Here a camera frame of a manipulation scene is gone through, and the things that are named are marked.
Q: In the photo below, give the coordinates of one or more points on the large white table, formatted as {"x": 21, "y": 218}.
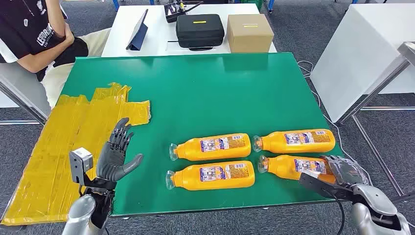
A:
{"x": 356, "y": 58}

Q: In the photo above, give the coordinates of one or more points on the yellow plastic sheet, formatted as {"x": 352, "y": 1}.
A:
{"x": 48, "y": 162}

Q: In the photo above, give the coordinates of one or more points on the grey metal bench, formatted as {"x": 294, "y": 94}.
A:
{"x": 19, "y": 87}

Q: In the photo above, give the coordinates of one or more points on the blue metal frame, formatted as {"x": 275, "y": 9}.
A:
{"x": 115, "y": 5}

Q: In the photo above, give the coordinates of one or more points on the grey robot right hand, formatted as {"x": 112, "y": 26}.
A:
{"x": 347, "y": 170}

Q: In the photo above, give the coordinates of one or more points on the green table board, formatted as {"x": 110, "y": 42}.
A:
{"x": 210, "y": 97}

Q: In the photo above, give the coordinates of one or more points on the grey metal table frame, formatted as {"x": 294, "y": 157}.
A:
{"x": 385, "y": 76}

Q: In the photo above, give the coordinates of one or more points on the person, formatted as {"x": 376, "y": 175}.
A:
{"x": 19, "y": 32}

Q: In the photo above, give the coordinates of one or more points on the black remote controller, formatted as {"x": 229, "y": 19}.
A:
{"x": 172, "y": 11}

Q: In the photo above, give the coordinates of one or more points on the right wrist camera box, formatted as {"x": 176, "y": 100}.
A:
{"x": 314, "y": 183}

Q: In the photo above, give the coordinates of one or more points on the black carrying case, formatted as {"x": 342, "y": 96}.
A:
{"x": 199, "y": 30}

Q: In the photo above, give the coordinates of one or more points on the green plastic crate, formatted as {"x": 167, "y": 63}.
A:
{"x": 251, "y": 2}

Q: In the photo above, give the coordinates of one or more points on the brown cardboard box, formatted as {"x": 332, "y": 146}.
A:
{"x": 249, "y": 35}

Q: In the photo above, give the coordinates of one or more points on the orange detergent bottle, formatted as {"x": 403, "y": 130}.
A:
{"x": 298, "y": 142}
{"x": 220, "y": 149}
{"x": 285, "y": 168}
{"x": 214, "y": 176}

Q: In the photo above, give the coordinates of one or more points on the tablet in blue case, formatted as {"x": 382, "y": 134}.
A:
{"x": 137, "y": 34}

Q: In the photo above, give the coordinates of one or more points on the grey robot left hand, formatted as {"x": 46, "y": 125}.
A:
{"x": 112, "y": 162}

